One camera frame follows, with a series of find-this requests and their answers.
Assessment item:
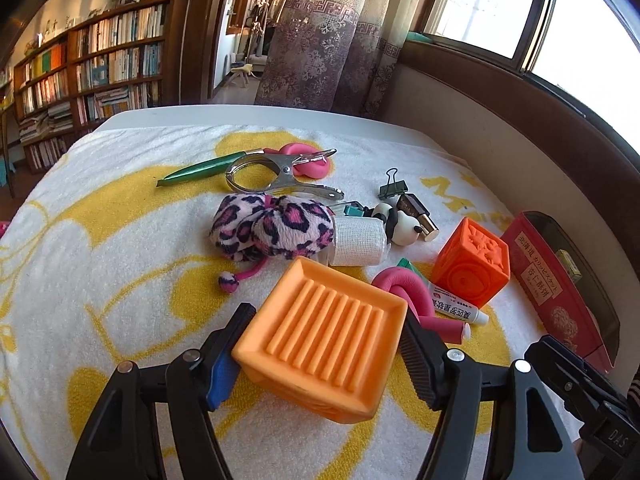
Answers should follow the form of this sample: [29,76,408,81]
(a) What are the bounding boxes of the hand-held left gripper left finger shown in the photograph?
[65,302,258,480]

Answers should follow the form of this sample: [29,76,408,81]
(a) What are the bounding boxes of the dark wooden wall trim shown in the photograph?
[400,40,640,311]

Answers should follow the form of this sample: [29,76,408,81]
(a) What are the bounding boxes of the brown gold lipstick tube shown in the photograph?
[397,192,441,241]

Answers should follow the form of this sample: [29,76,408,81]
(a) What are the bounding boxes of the leopard print plush bow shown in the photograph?
[210,192,336,295]

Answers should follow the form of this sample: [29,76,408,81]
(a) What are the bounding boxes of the white yellow printed towel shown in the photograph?
[0,122,551,480]

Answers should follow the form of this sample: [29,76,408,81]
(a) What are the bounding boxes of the dark green binder clip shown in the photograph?
[378,167,410,198]

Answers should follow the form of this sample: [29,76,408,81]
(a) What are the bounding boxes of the small yellow box white label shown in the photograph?
[555,250,583,281]

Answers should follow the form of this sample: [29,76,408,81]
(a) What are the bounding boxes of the pink coiled silicone band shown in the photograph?
[262,142,333,181]

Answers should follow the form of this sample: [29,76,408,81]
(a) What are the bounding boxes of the orange ribbed square block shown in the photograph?
[231,256,408,423]

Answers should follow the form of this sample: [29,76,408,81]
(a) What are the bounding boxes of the brown framed window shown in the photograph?
[410,0,640,156]

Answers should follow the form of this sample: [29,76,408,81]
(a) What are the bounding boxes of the large metal spring clamp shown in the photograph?
[225,148,346,202]

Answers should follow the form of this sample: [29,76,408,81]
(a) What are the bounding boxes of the black orange lighter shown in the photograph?
[332,200,371,221]

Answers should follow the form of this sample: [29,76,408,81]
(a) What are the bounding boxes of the green ballpoint pen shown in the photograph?
[156,148,263,190]

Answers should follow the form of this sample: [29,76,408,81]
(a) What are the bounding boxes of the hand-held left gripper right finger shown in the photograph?
[397,310,586,480]

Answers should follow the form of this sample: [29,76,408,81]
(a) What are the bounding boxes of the white gauze bandage roll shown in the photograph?
[327,215,391,267]

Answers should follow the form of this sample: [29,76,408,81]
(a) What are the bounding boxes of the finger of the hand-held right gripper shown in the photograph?
[525,336,616,423]

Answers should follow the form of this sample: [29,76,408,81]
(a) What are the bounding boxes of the pink foam hair curler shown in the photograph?
[372,267,472,343]

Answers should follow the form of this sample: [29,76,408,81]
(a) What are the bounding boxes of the red tin container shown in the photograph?
[500,211,621,373]

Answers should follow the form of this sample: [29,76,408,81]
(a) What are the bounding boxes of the brown wooden door frame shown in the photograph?
[192,0,236,106]

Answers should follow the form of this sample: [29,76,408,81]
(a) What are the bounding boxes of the panda figurine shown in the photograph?
[372,202,421,246]

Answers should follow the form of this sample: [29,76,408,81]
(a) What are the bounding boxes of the orange embossed cube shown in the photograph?
[430,216,512,310]

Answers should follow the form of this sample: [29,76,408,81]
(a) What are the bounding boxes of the white table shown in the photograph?
[92,104,473,171]

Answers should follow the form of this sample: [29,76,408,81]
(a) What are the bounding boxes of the coat rack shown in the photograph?
[247,0,276,61]

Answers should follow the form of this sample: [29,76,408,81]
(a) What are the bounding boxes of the white ointment tube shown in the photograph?
[427,282,488,326]

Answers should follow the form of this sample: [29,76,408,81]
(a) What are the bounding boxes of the rows of shelved books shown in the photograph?
[17,5,166,168]

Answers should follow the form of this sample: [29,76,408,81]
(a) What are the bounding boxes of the brown wooden bookshelf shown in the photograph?
[12,0,188,173]

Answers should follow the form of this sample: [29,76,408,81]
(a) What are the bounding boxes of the beige purple patterned curtain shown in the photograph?
[254,0,436,118]

